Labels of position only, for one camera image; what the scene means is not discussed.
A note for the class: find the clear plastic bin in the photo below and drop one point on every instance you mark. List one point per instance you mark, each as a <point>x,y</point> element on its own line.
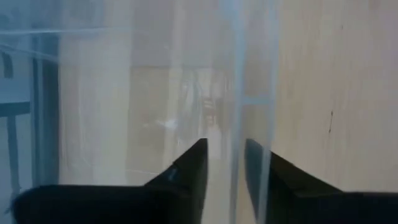
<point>149,93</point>

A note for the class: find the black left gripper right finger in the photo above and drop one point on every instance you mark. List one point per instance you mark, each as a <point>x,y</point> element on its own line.
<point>311,205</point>

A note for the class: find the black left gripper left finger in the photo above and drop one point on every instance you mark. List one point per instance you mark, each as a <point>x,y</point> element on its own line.
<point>140,205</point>

